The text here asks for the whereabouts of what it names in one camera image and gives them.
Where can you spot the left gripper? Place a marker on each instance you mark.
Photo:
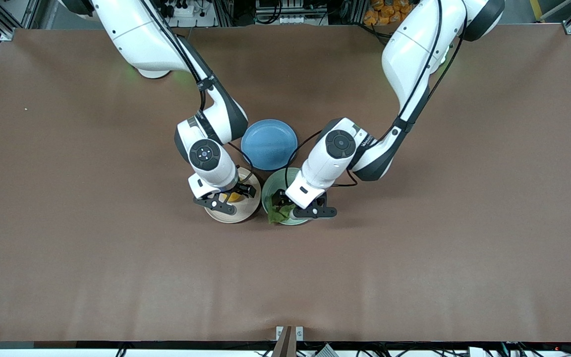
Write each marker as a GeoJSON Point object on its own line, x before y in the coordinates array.
{"type": "Point", "coordinates": [282, 198]}

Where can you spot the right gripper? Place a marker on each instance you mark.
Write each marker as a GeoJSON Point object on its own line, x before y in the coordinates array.
{"type": "Point", "coordinates": [244, 190]}

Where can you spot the yellow lemon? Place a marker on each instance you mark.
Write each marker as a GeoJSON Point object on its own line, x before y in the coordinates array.
{"type": "Point", "coordinates": [235, 197]}

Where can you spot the green lettuce leaf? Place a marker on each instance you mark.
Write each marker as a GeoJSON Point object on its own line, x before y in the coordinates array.
{"type": "Point", "coordinates": [278, 214]}

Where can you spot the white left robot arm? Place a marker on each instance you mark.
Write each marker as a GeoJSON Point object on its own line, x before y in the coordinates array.
{"type": "Point", "coordinates": [414, 44]}

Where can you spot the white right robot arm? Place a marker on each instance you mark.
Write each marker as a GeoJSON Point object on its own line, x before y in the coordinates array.
{"type": "Point", "coordinates": [142, 34]}

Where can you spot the light green plate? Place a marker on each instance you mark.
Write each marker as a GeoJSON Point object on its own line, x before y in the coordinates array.
{"type": "Point", "coordinates": [270, 191]}

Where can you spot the beige plate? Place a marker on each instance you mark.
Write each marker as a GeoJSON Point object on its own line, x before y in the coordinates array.
{"type": "Point", "coordinates": [241, 210]}

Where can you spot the blue plate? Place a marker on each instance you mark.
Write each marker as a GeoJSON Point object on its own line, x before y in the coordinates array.
{"type": "Point", "coordinates": [269, 146]}

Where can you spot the grey electronics rack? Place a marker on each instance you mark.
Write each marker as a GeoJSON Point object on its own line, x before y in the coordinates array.
{"type": "Point", "coordinates": [290, 12]}

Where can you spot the white power strip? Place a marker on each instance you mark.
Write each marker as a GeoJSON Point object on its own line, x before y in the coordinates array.
{"type": "Point", "coordinates": [186, 12]}

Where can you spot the bag of oranges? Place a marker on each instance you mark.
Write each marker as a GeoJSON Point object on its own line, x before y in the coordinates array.
{"type": "Point", "coordinates": [389, 12]}

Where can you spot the metal table edge bracket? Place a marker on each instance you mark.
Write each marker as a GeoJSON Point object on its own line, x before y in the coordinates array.
{"type": "Point", "coordinates": [288, 337]}

